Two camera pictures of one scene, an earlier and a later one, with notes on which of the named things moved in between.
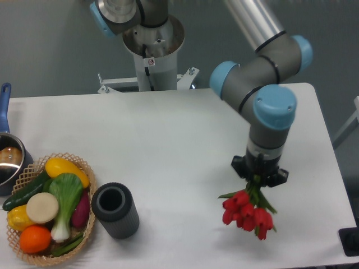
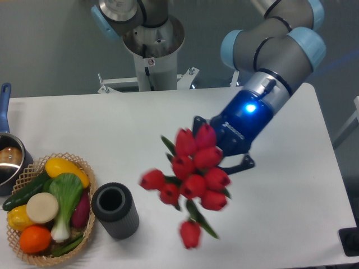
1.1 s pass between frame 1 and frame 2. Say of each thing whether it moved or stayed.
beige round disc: stayed
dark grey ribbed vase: stayed
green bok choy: stayed
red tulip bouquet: moved
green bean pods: stayed
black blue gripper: moved
